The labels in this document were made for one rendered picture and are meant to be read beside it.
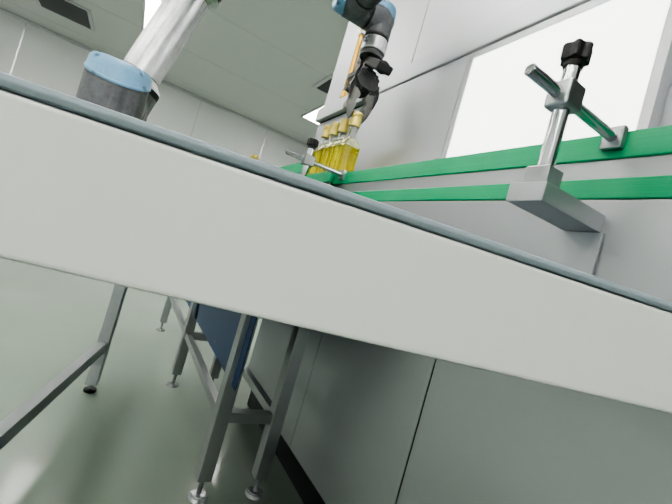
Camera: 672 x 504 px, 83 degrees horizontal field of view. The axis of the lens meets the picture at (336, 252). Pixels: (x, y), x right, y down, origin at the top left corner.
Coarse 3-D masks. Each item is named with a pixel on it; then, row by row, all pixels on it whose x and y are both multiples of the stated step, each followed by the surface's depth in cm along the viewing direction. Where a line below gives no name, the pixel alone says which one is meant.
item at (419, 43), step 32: (416, 0) 130; (448, 0) 113; (480, 0) 101; (512, 0) 91; (544, 0) 80; (576, 0) 73; (352, 32) 172; (416, 32) 124; (448, 32) 109; (480, 32) 94; (512, 32) 85; (416, 64) 115; (320, 128) 175
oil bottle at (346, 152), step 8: (344, 144) 108; (352, 144) 109; (336, 152) 111; (344, 152) 108; (352, 152) 110; (336, 160) 110; (344, 160) 109; (352, 160) 110; (336, 168) 108; (344, 168) 109; (352, 168) 110
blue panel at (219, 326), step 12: (204, 312) 152; (216, 312) 137; (228, 312) 124; (204, 324) 147; (216, 324) 132; (228, 324) 120; (252, 324) 102; (216, 336) 129; (228, 336) 117; (216, 348) 125; (228, 348) 114; (240, 360) 103; (240, 372) 101
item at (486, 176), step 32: (448, 160) 67; (480, 160) 60; (512, 160) 55; (576, 160) 47; (608, 160) 44; (640, 160) 41; (352, 192) 93; (384, 192) 81; (416, 192) 72; (448, 192) 65; (480, 192) 59; (576, 192) 46; (608, 192) 43; (640, 192) 40
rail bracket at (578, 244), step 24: (576, 48) 37; (528, 72) 35; (576, 72) 38; (552, 96) 38; (576, 96) 37; (552, 120) 38; (600, 120) 41; (552, 144) 37; (600, 144) 44; (624, 144) 42; (528, 168) 38; (552, 168) 37; (528, 192) 37; (552, 192) 36; (552, 216) 39; (576, 216) 38; (600, 216) 40; (576, 240) 42; (600, 240) 40; (576, 264) 41
